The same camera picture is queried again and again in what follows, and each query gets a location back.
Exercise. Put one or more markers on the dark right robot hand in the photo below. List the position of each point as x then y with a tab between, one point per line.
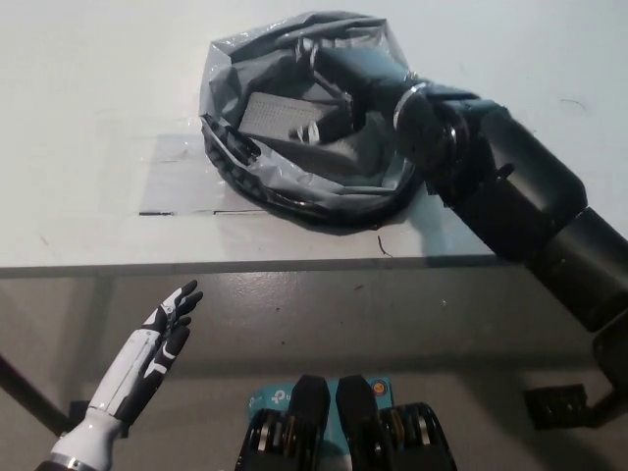
363	68

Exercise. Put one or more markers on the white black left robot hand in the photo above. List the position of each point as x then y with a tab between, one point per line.
147	353

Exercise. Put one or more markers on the grey mesh rectangular container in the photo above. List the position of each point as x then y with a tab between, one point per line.
275	115

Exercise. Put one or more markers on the grey black plastic bag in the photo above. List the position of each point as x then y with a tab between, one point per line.
255	64

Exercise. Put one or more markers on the black table leg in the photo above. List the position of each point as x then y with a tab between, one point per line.
611	402
29	392

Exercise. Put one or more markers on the teal router box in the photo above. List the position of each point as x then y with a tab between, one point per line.
265	398

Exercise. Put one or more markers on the clear tape patch on table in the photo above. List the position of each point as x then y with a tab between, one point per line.
176	176

